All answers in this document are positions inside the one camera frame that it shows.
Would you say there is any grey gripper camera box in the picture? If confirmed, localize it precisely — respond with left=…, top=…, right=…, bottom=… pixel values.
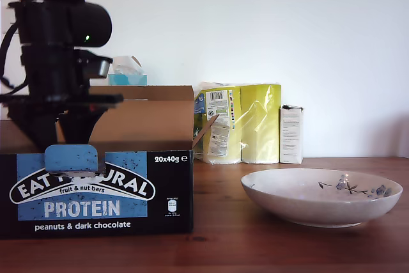
left=73, top=48, right=114, bottom=79

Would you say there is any white plate with blue flowers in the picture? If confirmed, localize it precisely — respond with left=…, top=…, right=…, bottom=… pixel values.
left=240, top=168, right=403, bottom=228

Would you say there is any white paper tissue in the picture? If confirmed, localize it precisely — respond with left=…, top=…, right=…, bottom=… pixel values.
left=111, top=56, right=144, bottom=76

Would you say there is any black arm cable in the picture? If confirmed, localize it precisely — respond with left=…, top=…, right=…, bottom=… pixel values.
left=0, top=23, right=31, bottom=95

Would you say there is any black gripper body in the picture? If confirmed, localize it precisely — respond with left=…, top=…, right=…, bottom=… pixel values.
left=0, top=45, right=124, bottom=109

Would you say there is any yellow kitchen roll pack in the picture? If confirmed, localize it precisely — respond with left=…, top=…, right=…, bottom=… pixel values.
left=193, top=81, right=282, bottom=166

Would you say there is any turquoise tissue box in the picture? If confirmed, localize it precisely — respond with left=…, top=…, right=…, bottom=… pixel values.
left=107, top=74, right=148, bottom=88

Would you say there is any small white cardboard box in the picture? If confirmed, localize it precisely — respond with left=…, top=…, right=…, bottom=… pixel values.
left=279, top=105, right=304, bottom=164

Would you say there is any brown carton snackbar box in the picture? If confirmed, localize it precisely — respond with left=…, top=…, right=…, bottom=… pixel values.
left=0, top=85, right=221, bottom=240

